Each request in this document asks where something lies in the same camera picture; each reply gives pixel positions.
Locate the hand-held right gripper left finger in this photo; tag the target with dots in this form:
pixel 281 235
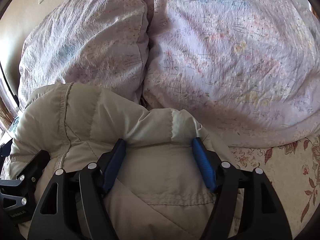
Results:
pixel 113 165

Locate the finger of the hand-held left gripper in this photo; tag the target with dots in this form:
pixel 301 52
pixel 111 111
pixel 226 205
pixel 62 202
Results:
pixel 35 162

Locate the beige down jacket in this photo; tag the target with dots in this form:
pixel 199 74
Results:
pixel 82 120

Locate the floral bed sheet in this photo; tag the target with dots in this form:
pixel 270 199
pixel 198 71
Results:
pixel 287 175

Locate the lilac crinkled pillow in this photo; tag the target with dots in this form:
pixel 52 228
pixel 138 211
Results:
pixel 85 42
pixel 225 55

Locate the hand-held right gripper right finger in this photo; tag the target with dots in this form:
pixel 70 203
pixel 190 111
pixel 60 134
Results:
pixel 203 162

